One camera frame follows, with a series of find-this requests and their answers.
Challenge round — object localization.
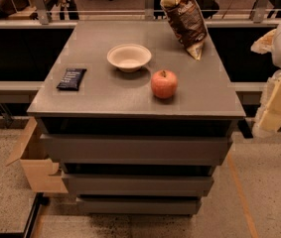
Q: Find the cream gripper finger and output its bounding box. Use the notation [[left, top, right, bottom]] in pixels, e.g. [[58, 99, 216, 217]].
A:
[[252, 110, 281, 138], [250, 29, 276, 55]]

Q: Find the grey top drawer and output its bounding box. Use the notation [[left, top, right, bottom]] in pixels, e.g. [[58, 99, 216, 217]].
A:
[[40, 134, 231, 166]]

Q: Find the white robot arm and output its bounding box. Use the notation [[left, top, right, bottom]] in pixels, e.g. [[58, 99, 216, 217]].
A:
[[250, 23, 281, 137]]

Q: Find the grey drawer cabinet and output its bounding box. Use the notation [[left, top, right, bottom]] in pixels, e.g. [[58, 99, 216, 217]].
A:
[[28, 21, 245, 201]]

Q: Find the grey middle drawer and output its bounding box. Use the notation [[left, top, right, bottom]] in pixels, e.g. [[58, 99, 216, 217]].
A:
[[62, 173, 213, 196]]

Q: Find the open cardboard box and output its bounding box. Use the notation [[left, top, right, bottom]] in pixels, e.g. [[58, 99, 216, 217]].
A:
[[6, 117, 68, 193]]

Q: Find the brown chip bag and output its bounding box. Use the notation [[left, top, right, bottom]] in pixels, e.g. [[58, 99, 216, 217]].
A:
[[160, 0, 208, 60]]

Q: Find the red apple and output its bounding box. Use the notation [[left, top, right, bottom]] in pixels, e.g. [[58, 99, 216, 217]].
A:
[[151, 69, 178, 99]]

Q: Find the white paper bowl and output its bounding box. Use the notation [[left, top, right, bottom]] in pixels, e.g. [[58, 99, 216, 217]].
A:
[[107, 44, 152, 72]]

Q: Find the black snack bar packet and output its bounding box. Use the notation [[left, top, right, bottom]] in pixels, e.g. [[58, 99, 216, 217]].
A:
[[57, 68, 87, 91]]

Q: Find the metal guard railing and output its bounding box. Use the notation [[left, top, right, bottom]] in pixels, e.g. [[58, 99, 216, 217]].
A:
[[0, 0, 281, 25]]

